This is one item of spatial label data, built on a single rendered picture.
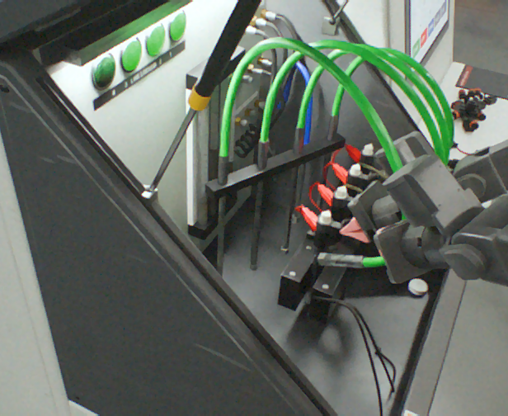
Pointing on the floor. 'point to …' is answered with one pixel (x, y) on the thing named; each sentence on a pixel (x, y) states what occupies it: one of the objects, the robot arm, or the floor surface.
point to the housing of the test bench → (8, 289)
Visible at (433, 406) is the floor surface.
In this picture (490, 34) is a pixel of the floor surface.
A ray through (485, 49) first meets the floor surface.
